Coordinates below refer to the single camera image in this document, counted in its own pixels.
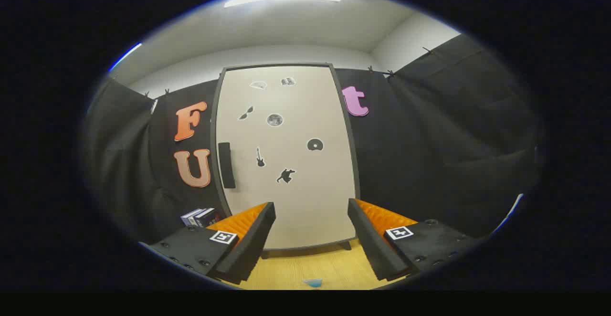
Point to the ceiling light panel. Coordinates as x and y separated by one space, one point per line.
253 2

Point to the black backdrop cloth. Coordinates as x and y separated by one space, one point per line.
429 139

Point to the grey cabinet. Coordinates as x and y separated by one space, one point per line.
213 115

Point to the white and blue tube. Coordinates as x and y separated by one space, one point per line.
313 283

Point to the ceiling strip light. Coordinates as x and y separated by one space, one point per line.
125 57

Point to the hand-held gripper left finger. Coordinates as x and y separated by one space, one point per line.
253 239

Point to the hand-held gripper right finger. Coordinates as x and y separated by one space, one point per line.
370 239

